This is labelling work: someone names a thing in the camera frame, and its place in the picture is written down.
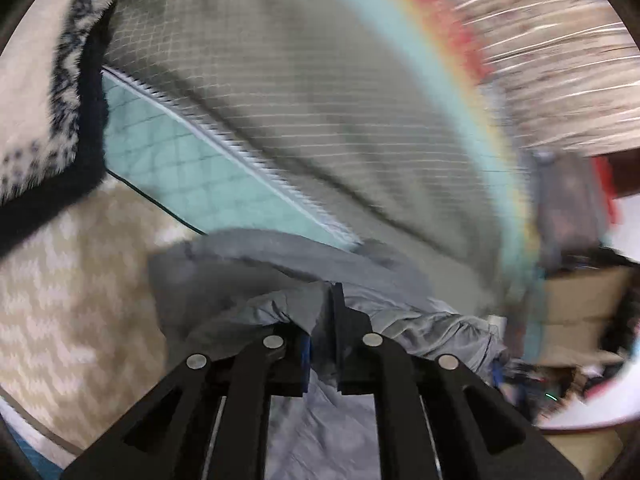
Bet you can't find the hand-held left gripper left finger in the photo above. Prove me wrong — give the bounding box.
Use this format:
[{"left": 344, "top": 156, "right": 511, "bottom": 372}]
[{"left": 60, "top": 327, "right": 314, "bottom": 480}]

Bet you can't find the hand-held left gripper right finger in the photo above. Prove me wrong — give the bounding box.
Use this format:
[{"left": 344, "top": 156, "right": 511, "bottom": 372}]
[{"left": 327, "top": 282, "right": 586, "bottom": 480}]

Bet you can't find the grey quilted jacket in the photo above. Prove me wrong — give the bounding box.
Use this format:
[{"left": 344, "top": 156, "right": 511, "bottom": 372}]
[{"left": 147, "top": 227, "right": 508, "bottom": 480}]

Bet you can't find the cardboard box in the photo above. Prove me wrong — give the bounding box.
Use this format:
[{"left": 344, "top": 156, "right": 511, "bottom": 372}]
[{"left": 520, "top": 265, "right": 636, "bottom": 367}]

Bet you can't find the colourful patchwork quilt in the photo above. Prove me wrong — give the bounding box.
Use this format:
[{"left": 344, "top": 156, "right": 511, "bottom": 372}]
[{"left": 407, "top": 0, "right": 498, "bottom": 91}]

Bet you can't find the beige floral curtain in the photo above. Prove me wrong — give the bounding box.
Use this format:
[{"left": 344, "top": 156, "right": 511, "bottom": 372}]
[{"left": 370, "top": 0, "right": 640, "bottom": 156}]

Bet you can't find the white and black patterned sweater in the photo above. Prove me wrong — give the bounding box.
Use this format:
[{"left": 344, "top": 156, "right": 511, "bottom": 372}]
[{"left": 0, "top": 0, "right": 138, "bottom": 258}]

